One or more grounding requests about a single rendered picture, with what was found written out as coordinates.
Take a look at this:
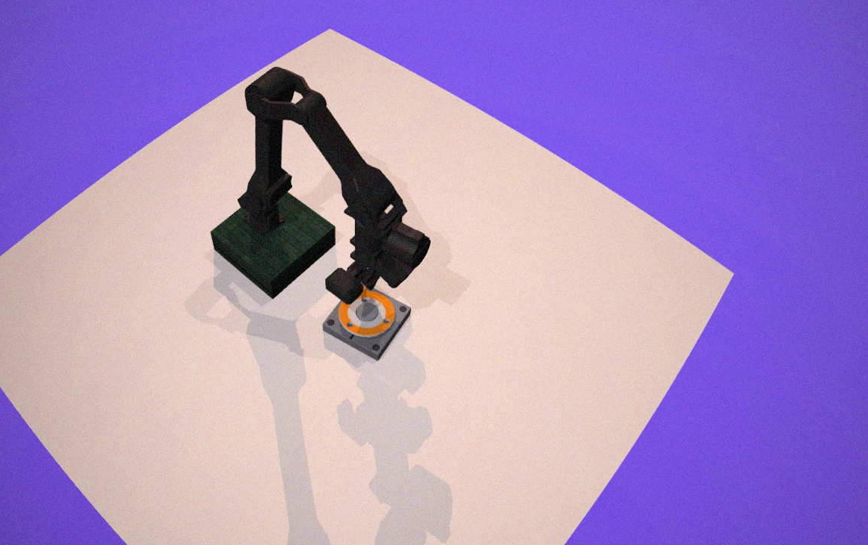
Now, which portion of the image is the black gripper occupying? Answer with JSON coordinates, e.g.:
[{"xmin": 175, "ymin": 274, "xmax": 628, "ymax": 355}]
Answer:
[{"xmin": 325, "ymin": 236, "xmax": 384, "ymax": 305}]

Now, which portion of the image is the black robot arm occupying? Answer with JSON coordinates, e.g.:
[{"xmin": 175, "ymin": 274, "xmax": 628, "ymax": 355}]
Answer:
[{"xmin": 238, "ymin": 67, "xmax": 431, "ymax": 288}]

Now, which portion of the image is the orange round plate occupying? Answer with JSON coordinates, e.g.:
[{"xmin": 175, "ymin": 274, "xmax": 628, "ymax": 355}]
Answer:
[{"xmin": 339, "ymin": 286, "xmax": 395, "ymax": 338}]

